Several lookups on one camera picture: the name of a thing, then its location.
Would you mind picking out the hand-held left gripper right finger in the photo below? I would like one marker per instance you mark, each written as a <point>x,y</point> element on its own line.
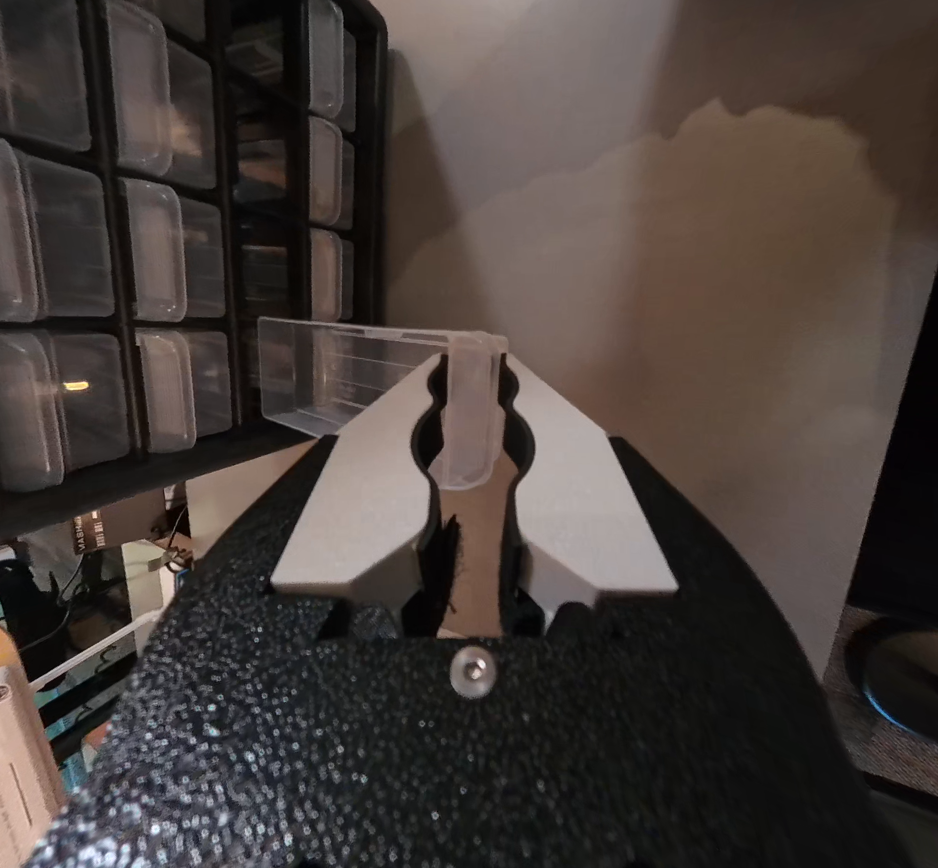
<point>586,516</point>

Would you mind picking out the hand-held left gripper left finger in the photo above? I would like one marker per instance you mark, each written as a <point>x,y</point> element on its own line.
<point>352,509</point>

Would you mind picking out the clear plastic drawer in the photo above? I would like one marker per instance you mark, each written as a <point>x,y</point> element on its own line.
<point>330,377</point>

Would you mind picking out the black drawer cabinet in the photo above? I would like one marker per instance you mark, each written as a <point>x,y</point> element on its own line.
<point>146,481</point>

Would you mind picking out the clear plastic bin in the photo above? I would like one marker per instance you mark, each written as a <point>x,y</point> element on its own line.
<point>88,652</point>

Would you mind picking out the rows of clear cabinet drawers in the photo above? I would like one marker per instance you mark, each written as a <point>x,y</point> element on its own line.
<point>150,245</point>

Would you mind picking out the black label plate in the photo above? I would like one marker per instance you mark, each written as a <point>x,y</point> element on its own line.
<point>117,527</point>

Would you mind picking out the black round stand base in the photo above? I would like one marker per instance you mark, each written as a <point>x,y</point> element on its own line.
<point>898,670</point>

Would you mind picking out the tan cardboard box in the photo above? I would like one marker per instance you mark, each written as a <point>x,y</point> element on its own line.
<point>26,751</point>

